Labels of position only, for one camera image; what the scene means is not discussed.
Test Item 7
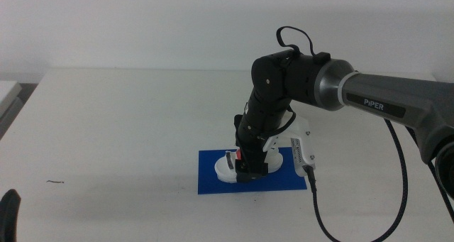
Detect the blue rectangular mat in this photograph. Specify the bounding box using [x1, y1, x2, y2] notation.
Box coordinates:
[197, 146, 308, 195]

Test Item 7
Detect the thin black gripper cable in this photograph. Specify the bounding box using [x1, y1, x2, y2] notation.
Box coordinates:
[258, 106, 297, 141]

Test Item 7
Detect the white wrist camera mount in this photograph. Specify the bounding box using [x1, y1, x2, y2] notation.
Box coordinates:
[261, 112, 316, 177]

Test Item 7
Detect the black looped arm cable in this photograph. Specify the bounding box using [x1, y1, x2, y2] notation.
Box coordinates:
[276, 26, 331, 62]

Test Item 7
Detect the black braided camera cable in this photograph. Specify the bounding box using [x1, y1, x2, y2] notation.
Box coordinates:
[304, 118, 409, 242]

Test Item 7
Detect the black braided base cable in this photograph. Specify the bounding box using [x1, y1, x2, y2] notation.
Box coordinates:
[406, 126, 454, 224]

